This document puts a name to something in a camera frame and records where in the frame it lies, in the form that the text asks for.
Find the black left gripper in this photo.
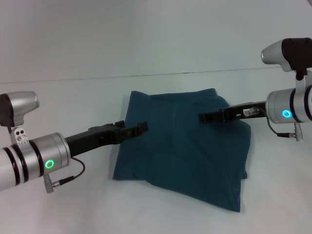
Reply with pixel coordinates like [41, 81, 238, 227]
[64, 120, 149, 158]

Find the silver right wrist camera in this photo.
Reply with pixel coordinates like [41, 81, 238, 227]
[260, 37, 312, 91]

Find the teal t-shirt with white lettering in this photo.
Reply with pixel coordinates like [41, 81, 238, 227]
[112, 88, 254, 214]

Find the left arm connector cable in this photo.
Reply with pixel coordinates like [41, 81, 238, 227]
[43, 158, 86, 195]

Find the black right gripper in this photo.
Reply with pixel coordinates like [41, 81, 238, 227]
[198, 100, 268, 123]

